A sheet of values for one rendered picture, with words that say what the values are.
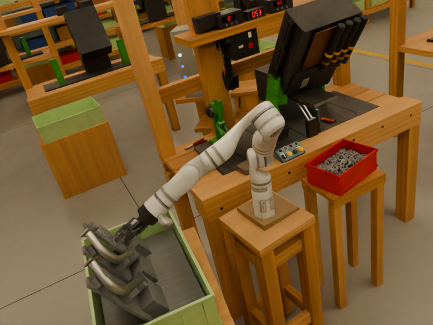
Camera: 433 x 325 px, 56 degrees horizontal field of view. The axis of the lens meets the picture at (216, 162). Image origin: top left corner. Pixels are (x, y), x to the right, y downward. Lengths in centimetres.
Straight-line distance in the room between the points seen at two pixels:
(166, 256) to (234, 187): 50
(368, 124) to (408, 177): 61
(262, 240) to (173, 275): 41
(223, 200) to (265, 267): 43
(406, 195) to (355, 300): 83
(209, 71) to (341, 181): 102
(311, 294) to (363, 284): 64
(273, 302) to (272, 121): 97
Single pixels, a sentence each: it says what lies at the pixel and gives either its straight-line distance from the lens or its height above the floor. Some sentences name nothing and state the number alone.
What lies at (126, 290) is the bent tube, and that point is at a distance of 146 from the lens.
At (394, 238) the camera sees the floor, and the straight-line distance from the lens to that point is 305.
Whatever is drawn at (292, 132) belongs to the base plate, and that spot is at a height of 90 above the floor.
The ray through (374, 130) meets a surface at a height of 85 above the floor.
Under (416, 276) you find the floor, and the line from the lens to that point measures 282.
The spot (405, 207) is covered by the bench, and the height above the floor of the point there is 14.
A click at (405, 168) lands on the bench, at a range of 292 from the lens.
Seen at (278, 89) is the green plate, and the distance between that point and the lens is 228.
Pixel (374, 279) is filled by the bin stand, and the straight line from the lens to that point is 270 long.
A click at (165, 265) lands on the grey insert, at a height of 85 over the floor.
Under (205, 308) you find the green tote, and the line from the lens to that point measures 149.
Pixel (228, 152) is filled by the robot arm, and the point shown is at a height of 140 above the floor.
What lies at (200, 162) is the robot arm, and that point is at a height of 138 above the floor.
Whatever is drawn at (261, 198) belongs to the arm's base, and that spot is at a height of 98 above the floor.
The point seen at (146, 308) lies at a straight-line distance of 157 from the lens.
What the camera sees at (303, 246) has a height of 71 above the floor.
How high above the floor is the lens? 202
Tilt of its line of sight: 29 degrees down
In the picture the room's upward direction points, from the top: 13 degrees counter-clockwise
